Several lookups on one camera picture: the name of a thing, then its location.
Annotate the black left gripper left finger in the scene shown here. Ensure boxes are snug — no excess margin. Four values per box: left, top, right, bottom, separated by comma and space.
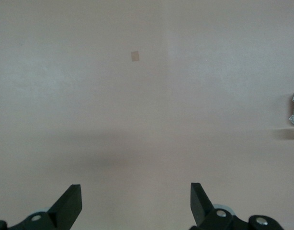
7, 184, 82, 230

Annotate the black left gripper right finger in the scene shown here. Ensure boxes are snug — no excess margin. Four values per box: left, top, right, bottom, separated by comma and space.
190, 183, 235, 230

